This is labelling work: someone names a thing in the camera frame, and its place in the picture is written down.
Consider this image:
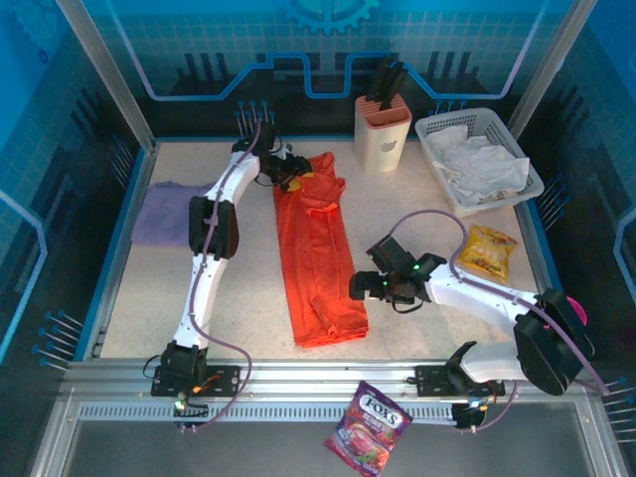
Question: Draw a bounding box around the small black controller board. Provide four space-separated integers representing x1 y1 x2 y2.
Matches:
171 395 211 432
450 397 499 432

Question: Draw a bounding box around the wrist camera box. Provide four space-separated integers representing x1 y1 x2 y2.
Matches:
367 237 416 273
250 120 279 152

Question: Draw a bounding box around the pink plastic cup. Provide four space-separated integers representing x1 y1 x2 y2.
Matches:
565 296 588 330

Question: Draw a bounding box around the white crumpled t-shirt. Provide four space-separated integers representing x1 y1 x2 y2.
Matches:
429 124 531 208

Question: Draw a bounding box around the purple Fox's candy bag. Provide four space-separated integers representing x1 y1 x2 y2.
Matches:
322 380 414 473

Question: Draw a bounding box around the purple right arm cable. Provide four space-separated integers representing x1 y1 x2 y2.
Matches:
390 211 610 431

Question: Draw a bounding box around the aluminium frame rail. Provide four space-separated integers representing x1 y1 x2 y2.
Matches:
29 360 627 477

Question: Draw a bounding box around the beige knife block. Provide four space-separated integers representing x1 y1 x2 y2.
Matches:
354 95 413 175

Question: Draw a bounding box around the slotted metal strip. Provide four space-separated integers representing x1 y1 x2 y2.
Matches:
79 400 457 424

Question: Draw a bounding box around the purple folded t-shirt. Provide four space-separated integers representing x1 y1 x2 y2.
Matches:
132 180 216 247

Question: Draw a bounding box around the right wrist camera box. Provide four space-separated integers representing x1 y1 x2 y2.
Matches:
367 237 416 273

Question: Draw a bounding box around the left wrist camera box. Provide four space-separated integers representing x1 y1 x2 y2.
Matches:
250 120 279 152

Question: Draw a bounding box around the orange t-shirt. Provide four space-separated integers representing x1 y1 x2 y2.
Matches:
272 151 372 349

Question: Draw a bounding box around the yellow snack bag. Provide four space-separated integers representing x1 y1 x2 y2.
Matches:
455 224 520 285

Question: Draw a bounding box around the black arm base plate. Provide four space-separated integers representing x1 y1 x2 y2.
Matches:
414 365 506 398
151 365 242 398

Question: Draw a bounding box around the white plastic basket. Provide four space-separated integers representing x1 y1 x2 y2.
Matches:
414 107 545 219

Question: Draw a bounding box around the aluminium corner post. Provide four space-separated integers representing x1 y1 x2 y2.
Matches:
56 0 158 151
502 0 600 148

